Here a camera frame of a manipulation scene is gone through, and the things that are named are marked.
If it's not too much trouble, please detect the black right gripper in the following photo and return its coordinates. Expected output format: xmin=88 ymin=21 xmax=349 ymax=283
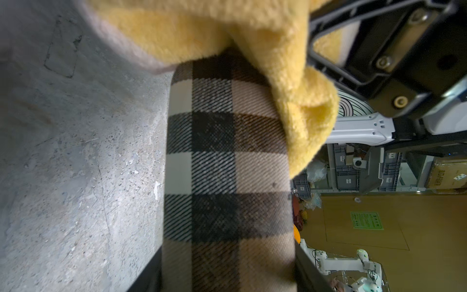
xmin=308 ymin=1 xmax=467 ymax=118

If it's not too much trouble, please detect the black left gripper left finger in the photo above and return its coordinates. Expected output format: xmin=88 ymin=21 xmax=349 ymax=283
xmin=127 ymin=247 xmax=162 ymax=292

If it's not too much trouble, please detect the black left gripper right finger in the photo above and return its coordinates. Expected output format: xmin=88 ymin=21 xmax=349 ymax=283
xmin=295 ymin=243 xmax=333 ymax=292

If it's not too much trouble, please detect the yellow pink microfiber cloth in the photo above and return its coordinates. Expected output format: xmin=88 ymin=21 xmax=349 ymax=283
xmin=76 ymin=1 xmax=339 ymax=176

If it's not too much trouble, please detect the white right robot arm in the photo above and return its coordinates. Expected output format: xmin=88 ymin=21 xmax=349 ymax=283
xmin=306 ymin=1 xmax=467 ymax=156

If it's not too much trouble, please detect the green floor label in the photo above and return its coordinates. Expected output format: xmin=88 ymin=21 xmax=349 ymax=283
xmin=350 ymin=212 xmax=384 ymax=230

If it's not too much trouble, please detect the brown cardboard box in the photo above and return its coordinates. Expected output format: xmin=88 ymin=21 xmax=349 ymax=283
xmin=426 ymin=158 xmax=467 ymax=190

